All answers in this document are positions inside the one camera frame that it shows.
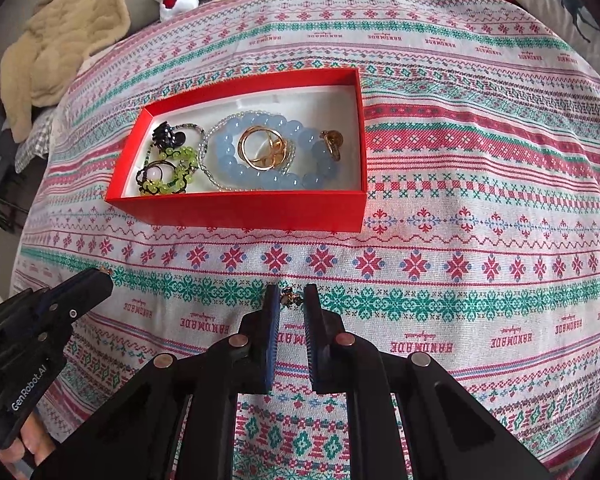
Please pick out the black hair clip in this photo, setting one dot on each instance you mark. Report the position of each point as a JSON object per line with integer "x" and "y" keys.
{"x": 166, "y": 135}

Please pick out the white printed pillow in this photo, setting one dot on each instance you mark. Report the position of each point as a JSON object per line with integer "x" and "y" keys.
{"x": 545, "y": 5}

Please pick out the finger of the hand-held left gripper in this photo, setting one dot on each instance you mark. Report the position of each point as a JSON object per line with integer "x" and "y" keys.
{"x": 75, "y": 295}

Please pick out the patterned knit-print bedspread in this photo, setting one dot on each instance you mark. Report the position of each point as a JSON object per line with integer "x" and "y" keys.
{"x": 430, "y": 185}

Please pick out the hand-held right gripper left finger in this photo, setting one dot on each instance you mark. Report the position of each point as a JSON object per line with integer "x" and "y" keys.
{"x": 275, "y": 340}

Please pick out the red jewelry box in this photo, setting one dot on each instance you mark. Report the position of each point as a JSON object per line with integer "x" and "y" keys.
{"x": 230, "y": 210}

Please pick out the person's left hand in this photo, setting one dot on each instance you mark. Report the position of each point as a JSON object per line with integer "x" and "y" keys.
{"x": 37, "y": 435}

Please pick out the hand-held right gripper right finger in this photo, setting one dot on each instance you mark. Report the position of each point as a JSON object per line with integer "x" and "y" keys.
{"x": 310, "y": 340}

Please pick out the grey gingham sheet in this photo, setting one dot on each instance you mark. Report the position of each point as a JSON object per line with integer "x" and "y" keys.
{"x": 37, "y": 140}

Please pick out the small gold earring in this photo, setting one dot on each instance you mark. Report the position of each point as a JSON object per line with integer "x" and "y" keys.
{"x": 294, "y": 300}

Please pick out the large gold interlocked rings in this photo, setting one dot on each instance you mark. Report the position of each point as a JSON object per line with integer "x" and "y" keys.
{"x": 241, "y": 147}

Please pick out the beige quilted blanket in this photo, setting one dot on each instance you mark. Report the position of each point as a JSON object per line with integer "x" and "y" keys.
{"x": 65, "y": 35}

